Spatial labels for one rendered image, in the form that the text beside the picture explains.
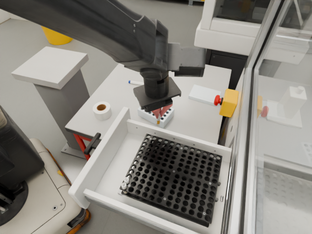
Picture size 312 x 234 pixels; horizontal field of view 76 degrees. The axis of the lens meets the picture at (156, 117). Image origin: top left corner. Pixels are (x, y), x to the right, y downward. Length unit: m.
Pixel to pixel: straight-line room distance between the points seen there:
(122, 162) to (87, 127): 0.27
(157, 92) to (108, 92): 0.53
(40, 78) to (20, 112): 1.14
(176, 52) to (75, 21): 0.22
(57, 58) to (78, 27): 1.06
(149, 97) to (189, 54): 0.14
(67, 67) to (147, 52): 0.91
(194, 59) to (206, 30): 0.77
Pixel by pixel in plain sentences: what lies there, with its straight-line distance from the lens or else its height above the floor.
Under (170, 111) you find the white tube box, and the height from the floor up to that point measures 0.80.
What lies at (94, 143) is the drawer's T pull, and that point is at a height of 0.91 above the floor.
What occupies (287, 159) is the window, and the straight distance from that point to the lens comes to 0.30.
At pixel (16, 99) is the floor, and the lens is 2.43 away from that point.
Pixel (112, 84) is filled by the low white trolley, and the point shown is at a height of 0.76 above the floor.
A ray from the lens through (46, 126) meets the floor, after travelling 2.00.
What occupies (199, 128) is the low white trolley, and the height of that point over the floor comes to 0.76.
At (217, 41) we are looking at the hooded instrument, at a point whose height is 0.86.
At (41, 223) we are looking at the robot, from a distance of 1.26.
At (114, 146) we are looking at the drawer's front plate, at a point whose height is 0.87.
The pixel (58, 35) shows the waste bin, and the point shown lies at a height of 0.13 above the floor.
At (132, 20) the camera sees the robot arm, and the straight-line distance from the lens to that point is 0.27.
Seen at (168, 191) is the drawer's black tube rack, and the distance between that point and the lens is 0.51.
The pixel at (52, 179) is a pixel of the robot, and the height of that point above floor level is 0.28.
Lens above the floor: 1.37
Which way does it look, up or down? 49 degrees down
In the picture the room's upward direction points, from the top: straight up
